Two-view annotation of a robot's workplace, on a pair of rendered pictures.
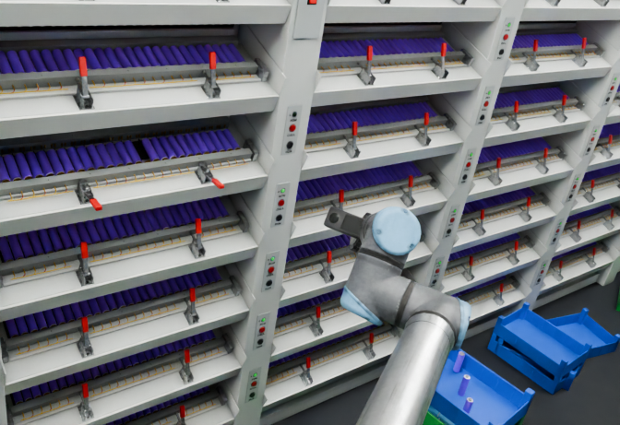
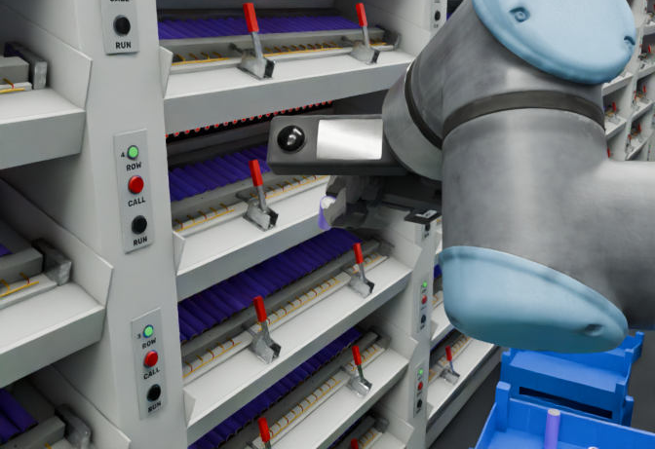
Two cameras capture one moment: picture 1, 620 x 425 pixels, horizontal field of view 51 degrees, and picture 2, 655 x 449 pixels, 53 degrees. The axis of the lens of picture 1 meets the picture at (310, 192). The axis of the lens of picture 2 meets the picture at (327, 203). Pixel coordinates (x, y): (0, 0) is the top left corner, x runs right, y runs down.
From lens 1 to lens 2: 0.93 m
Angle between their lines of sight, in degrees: 18
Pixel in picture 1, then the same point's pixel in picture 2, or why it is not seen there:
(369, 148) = (285, 68)
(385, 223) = not seen: outside the picture
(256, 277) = (119, 386)
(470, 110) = (419, 2)
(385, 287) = (612, 192)
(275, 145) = (84, 22)
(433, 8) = not seen: outside the picture
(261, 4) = not seen: outside the picture
